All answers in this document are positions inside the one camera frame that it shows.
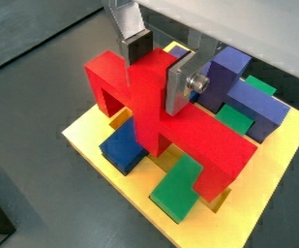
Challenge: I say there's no red cross-shaped block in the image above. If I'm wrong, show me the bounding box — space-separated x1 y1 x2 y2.
85 48 258 201

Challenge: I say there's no yellow slotted base board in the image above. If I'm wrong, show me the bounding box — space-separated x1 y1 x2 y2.
65 96 299 248

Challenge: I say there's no blue rectangular bar block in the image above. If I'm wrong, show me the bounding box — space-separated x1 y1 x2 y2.
100 90 201 177

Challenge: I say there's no purple cross-shaped block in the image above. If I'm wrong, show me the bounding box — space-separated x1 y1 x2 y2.
169 45 293 144

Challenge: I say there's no green rectangular bar block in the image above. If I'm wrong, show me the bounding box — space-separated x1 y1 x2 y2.
150 75 278 225

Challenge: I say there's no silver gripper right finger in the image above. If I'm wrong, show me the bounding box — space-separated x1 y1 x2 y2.
165 29 219 116

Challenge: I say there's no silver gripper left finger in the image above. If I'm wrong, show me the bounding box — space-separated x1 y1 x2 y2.
102 0 153 66

